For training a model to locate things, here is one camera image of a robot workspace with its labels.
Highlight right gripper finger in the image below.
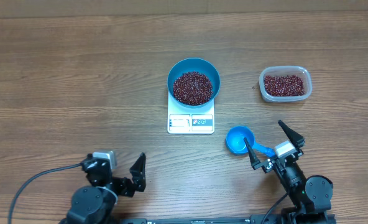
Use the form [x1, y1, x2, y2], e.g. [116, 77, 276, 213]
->
[278, 120, 305, 149]
[244, 138, 260, 170]

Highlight blue plastic measuring scoop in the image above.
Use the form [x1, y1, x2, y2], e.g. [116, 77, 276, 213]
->
[226, 126, 275, 157]

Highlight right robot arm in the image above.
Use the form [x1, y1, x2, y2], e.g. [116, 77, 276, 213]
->
[243, 120, 336, 223]

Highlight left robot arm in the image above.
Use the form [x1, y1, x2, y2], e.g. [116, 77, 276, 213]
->
[60, 151, 146, 224]

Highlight white digital kitchen scale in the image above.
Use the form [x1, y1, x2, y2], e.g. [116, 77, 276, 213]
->
[167, 94, 215, 134]

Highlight red beans in bowl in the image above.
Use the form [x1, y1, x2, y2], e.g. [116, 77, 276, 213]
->
[173, 71, 213, 106]

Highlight blue metal bowl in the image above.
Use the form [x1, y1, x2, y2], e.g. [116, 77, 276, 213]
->
[167, 58, 221, 107]

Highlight red adzuki beans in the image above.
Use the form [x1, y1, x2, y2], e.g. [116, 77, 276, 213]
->
[264, 75, 305, 96]

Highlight clear plastic food container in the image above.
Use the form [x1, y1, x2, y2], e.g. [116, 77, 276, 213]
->
[259, 65, 313, 103]

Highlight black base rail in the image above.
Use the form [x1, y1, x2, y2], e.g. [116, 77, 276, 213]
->
[117, 215, 337, 224]

